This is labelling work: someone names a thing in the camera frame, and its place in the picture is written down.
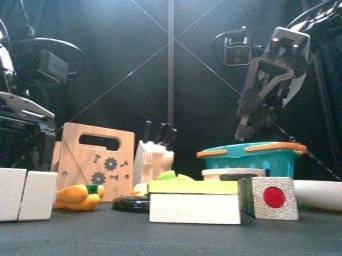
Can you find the wooden salmon sushi toy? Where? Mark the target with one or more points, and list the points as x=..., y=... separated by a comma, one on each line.
x=195, y=203

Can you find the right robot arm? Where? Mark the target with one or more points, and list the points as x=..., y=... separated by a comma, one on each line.
x=325, y=20

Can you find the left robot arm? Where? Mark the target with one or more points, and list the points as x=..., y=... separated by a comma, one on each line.
x=5, y=63

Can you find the sushi roll toy red centre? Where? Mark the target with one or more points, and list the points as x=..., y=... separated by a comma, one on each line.
x=273, y=198

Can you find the teal basket orange rim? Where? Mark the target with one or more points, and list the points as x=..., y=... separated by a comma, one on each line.
x=249, y=158

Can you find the white round bowl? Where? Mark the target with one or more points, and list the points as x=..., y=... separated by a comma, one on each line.
x=214, y=174

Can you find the wooden cutting board with gears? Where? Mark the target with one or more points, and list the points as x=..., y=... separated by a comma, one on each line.
x=95, y=156

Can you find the white rounded dish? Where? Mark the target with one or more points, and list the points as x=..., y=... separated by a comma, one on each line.
x=321, y=195

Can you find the white wooden block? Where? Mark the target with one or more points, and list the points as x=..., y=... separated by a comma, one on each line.
x=38, y=196
x=11, y=195

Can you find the green toy leaf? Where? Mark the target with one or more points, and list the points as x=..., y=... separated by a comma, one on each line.
x=175, y=176

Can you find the white toy knife block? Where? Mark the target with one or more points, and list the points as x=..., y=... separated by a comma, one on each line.
x=154, y=163

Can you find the orange toy bell pepper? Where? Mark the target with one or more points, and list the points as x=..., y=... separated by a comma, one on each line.
x=78, y=198

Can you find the pale yellow toy food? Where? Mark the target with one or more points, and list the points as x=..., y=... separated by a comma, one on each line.
x=142, y=189

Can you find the black round pot lid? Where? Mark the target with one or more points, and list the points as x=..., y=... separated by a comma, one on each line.
x=131, y=204

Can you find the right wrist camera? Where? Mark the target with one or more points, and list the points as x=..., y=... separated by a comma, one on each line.
x=237, y=53

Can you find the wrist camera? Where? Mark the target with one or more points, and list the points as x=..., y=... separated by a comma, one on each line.
x=237, y=53
x=52, y=66

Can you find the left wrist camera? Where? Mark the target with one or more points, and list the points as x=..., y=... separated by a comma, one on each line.
x=52, y=66

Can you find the grey vertical frame pole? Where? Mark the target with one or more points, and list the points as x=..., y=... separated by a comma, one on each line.
x=170, y=66

